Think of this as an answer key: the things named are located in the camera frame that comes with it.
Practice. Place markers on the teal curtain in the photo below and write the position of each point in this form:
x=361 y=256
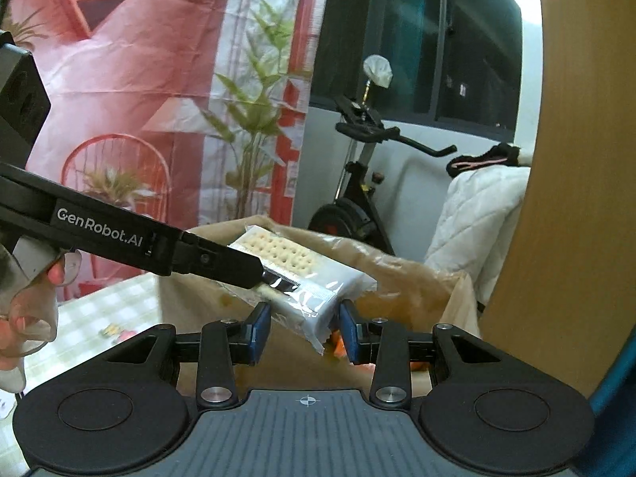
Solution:
x=621 y=407

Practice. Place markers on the white quilted blanket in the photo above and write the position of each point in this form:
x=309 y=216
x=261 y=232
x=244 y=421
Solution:
x=472 y=208

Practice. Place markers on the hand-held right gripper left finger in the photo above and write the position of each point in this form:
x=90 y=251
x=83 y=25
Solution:
x=258 y=335

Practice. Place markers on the clear cracker packet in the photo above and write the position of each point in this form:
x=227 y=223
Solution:
x=285 y=251

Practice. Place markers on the wooden panel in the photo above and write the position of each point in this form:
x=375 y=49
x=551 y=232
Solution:
x=571 y=159

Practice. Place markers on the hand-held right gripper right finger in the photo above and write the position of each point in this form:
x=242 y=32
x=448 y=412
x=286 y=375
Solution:
x=349 y=335

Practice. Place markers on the person's left hand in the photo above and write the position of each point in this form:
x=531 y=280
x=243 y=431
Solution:
x=30 y=303

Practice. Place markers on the brown paper bag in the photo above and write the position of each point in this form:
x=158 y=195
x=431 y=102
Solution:
x=422 y=283

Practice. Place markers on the pole with white cover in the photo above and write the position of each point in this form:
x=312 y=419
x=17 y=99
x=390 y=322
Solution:
x=378 y=69

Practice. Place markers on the black exercise bike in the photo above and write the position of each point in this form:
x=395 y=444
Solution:
x=343 y=218

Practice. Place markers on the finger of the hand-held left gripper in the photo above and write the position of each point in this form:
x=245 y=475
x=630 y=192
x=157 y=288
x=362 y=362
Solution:
x=218 y=261

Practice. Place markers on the red printed backdrop cloth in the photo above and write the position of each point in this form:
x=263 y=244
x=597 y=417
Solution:
x=149 y=59

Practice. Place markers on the orange snack packet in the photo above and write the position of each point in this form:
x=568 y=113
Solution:
x=337 y=347

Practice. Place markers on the dark glass window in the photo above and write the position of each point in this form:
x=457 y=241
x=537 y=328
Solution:
x=407 y=35

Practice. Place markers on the black and pink garment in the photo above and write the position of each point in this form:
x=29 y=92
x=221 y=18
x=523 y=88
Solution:
x=497 y=154

